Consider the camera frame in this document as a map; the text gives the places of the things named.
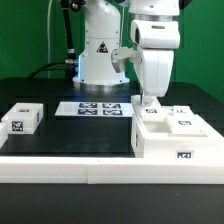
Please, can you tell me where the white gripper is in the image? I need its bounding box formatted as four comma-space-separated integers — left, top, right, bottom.
131, 19, 180, 106

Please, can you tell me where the white door panel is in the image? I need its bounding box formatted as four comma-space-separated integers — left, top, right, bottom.
167, 116, 201, 135
131, 95, 166, 122

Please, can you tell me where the white cabinet body box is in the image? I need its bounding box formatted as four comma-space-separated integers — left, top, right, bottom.
131, 106, 224, 160

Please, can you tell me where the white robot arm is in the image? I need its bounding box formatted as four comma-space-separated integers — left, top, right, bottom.
73, 0, 184, 105

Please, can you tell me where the white cabinet top block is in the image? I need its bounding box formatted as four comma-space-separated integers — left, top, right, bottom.
1, 103, 43, 134

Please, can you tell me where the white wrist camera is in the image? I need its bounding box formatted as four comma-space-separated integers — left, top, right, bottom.
111, 47, 141, 73

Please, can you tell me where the white marker base plate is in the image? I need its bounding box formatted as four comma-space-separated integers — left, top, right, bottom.
55, 102, 134, 117

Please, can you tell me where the black cable bundle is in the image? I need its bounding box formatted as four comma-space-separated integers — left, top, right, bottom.
27, 0, 87, 80

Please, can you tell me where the white U-shaped fence frame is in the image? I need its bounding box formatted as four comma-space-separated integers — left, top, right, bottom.
0, 121, 224, 185

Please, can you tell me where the white thin cable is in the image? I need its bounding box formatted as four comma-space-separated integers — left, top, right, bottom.
46, 0, 54, 80

